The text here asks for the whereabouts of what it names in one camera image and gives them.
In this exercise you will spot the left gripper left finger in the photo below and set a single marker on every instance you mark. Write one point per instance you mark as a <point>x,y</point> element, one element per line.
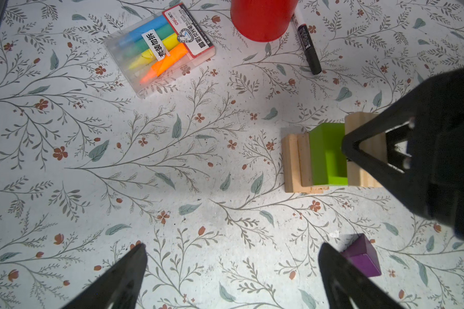
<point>119,286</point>

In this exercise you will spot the wood block numbered 72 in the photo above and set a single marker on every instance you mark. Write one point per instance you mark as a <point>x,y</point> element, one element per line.
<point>290,159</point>

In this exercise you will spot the black marker pen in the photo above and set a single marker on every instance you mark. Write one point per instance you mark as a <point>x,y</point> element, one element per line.
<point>306,41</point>

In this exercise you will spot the colourful crayon box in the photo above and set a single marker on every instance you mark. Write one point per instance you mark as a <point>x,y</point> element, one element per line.
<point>155,52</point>

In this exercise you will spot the green block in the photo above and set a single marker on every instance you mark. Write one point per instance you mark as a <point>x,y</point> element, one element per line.
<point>328,164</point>

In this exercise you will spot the purple block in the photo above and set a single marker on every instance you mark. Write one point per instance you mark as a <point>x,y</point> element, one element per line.
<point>363,256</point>

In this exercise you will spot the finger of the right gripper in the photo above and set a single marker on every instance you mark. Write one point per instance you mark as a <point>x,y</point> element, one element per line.
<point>396,147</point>

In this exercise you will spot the red pen cup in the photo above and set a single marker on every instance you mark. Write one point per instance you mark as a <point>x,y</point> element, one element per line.
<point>262,20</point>

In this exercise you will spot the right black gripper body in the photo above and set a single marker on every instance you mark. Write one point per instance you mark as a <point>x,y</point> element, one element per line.
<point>436,147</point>

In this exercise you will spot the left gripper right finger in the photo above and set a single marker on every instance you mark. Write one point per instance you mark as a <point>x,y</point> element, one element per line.
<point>346,286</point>

